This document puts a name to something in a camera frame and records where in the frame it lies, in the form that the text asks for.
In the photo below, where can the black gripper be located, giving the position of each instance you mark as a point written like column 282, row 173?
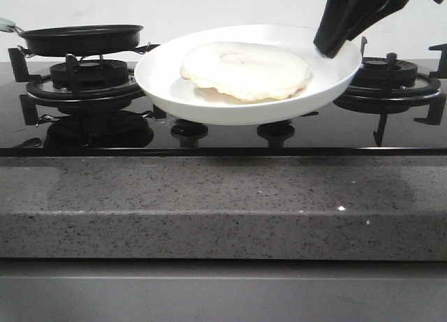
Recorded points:
column 344, row 20

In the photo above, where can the fried egg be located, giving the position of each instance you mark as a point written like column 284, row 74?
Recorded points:
column 247, row 71

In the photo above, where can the white plate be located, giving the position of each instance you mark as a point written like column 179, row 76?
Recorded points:
column 158, row 75

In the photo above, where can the black frying pan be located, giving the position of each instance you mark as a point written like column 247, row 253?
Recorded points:
column 80, row 40

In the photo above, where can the right black gas burner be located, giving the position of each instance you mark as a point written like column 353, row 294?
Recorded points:
column 375, row 73

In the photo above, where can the black gas burner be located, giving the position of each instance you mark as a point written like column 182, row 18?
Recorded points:
column 91, row 75
column 375, row 73

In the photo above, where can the right black pan support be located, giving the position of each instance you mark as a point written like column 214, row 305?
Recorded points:
column 394, row 91

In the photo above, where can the black pan support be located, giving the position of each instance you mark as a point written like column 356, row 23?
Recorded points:
column 76, row 81
column 394, row 91

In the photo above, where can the left black gas burner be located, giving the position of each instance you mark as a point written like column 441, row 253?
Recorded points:
column 91, row 75

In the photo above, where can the black glass cooktop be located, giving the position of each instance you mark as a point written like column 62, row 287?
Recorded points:
column 347, row 126

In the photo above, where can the left black pan support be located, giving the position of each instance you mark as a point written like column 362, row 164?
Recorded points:
column 76, row 81

